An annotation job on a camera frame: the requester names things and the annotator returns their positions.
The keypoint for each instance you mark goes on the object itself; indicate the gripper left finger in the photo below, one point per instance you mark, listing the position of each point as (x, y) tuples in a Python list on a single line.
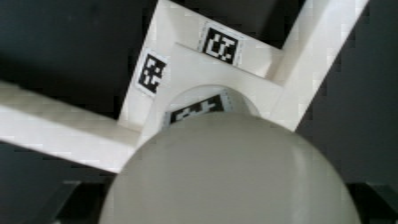
[(72, 205)]

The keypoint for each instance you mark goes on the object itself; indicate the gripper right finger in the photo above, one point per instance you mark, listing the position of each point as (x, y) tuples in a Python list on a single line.
[(374, 199)]

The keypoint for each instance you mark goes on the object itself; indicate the white lamp bulb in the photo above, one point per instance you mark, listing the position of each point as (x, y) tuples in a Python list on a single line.
[(223, 170)]

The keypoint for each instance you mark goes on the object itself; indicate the white lamp base with tags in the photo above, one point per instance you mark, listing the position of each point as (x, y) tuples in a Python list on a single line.
[(200, 71)]

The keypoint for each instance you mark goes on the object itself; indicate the white U-shaped frame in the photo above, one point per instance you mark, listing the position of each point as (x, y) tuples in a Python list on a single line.
[(65, 132)]

